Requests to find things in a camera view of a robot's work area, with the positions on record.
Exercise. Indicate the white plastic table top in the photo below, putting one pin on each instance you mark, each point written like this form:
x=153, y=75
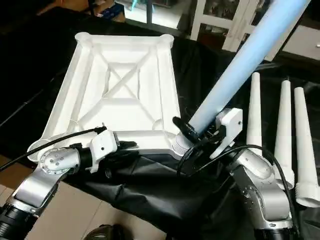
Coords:
x=125, y=85

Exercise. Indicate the white plastic table leg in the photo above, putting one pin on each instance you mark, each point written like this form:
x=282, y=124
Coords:
x=284, y=135
x=255, y=110
x=240, y=60
x=306, y=150

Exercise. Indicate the black mat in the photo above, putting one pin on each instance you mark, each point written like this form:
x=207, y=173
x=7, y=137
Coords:
x=165, y=195

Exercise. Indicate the grey left robot foot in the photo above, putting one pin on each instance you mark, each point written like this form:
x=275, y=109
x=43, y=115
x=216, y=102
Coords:
x=105, y=232

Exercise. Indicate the flat brown cardboard sheet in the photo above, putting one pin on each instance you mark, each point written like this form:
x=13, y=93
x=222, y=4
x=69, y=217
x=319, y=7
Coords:
x=12, y=172

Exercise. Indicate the white glass door cabinet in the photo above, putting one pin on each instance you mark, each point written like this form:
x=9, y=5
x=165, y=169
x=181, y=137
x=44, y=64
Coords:
x=225, y=17

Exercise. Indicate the light blue plastic hanger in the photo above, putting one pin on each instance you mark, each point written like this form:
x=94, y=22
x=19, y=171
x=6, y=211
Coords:
x=135, y=4

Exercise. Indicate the white drawer unit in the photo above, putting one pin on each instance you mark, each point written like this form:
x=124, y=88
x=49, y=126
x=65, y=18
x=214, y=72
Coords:
x=306, y=42

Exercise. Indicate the blue box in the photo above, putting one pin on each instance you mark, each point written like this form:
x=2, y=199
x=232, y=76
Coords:
x=112, y=10

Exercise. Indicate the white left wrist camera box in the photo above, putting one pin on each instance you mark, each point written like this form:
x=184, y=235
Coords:
x=104, y=145

